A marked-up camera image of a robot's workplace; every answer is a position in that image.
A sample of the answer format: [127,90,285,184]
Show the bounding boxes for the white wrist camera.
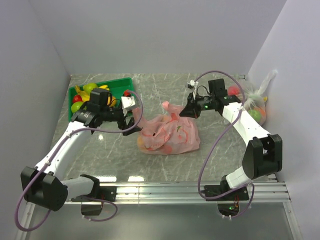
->
[121,96,138,111]
[186,79,199,100]

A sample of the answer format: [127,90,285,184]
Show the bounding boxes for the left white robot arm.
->
[20,88,143,212]

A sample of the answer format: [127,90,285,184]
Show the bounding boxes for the clear bag of fruits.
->
[227,70,278,126]

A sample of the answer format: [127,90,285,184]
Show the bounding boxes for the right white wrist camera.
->
[186,79,199,100]

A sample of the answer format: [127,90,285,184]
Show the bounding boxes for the aluminium mounting rail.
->
[62,181,292,205]

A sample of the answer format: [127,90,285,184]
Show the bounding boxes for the green fake apple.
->
[70,101,84,114]

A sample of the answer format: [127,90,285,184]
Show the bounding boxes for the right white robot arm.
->
[179,78,283,201]

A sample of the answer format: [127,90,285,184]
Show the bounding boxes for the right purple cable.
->
[194,70,255,220]

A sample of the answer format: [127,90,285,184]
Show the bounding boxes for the red fake strawberry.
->
[72,94,83,104]

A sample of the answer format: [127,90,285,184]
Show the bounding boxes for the green plastic tray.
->
[67,77,136,122]

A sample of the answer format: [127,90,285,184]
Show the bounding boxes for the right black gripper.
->
[179,91,215,119]

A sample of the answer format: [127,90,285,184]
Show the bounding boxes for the green fake pear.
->
[82,82,98,95]

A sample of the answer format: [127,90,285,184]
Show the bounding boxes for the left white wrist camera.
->
[121,96,138,111]

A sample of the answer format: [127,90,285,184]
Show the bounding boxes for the pink plastic bag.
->
[133,101,201,155]

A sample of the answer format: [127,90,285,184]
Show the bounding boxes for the small yellow banana bunch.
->
[74,85,117,107]

